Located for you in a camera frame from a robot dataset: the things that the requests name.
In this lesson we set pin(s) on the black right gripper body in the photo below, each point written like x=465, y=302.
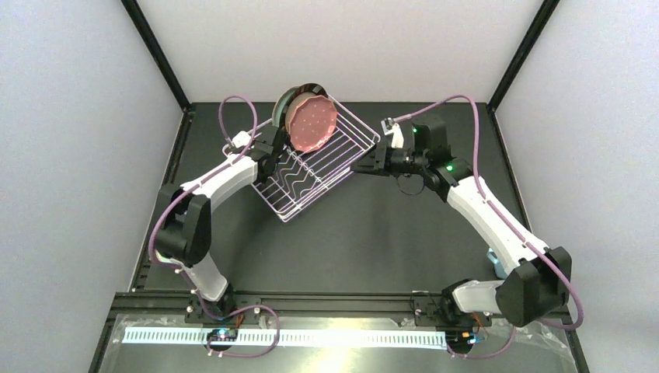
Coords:
x=381, y=160

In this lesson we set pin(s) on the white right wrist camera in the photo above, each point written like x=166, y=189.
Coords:
x=393, y=133

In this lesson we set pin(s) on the white wire dish rack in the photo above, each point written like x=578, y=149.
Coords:
x=302, y=178

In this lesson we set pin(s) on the blue ceramic mug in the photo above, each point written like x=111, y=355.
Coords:
x=498, y=267

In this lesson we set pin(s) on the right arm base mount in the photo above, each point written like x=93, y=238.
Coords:
x=462, y=330

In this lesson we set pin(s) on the mint green flower plate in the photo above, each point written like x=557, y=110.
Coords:
x=280, y=110

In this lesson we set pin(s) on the pink polka dot plate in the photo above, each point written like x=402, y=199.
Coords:
x=310, y=121

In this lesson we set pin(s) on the black right frame post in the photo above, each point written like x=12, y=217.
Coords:
x=528, y=41

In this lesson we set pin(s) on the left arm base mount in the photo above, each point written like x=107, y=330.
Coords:
x=221, y=311

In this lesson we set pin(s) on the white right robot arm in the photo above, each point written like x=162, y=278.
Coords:
x=531, y=277

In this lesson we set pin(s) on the black frame post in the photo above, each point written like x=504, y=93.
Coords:
x=146, y=33
x=528, y=41

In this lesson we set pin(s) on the black left frame post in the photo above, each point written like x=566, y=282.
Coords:
x=146, y=33

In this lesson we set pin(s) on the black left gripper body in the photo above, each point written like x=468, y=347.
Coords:
x=274, y=147

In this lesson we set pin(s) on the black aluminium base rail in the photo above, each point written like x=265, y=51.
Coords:
x=534, y=348

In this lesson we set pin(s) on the white slotted cable duct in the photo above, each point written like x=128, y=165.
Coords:
x=356, y=338

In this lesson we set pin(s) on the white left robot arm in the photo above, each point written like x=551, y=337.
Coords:
x=181, y=238

